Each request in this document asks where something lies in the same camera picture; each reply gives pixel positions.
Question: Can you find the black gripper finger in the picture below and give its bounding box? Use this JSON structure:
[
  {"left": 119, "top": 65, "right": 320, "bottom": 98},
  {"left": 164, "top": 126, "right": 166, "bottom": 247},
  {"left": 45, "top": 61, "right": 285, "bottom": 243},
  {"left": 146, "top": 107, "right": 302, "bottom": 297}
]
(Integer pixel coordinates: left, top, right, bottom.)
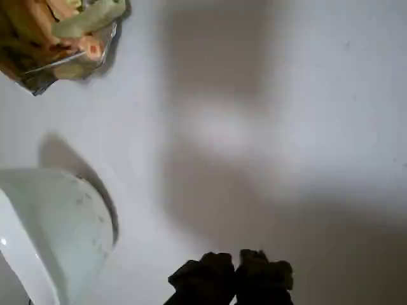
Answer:
[
  {"left": 235, "top": 249, "right": 294, "bottom": 305},
  {"left": 165, "top": 252, "right": 237, "bottom": 305}
]

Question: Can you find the white ceramic bowl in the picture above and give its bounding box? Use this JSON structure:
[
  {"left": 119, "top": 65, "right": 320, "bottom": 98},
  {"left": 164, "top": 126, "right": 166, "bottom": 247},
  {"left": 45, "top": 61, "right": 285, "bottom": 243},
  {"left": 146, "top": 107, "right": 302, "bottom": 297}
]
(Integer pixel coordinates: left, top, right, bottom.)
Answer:
[{"left": 0, "top": 167, "right": 120, "bottom": 305}]

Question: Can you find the olive green veggie straw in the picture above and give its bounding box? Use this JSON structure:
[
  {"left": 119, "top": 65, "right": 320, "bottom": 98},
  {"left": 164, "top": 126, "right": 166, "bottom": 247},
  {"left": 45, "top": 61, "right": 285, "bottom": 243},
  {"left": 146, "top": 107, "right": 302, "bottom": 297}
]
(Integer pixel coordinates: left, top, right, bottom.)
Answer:
[{"left": 52, "top": 58, "right": 104, "bottom": 80}]

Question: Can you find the orange veggie straw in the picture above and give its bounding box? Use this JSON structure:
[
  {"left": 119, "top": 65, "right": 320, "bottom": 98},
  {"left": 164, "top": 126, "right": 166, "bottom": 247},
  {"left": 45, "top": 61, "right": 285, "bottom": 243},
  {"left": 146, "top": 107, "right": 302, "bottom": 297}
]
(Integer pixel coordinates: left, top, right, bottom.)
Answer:
[{"left": 59, "top": 35, "right": 105, "bottom": 62}]

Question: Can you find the pale green veggie straw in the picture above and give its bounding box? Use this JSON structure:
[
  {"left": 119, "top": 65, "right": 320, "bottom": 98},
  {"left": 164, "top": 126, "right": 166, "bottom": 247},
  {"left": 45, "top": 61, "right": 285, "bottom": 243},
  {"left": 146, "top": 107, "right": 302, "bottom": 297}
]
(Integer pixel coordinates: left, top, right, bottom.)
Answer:
[{"left": 50, "top": 9, "right": 106, "bottom": 41}]

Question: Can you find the green white veggie straw packet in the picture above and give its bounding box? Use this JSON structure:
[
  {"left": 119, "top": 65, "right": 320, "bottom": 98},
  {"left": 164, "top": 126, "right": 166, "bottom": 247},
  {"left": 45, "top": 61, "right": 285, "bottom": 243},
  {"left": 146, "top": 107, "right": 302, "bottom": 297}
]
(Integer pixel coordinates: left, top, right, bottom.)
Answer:
[{"left": 0, "top": 0, "right": 132, "bottom": 96}]

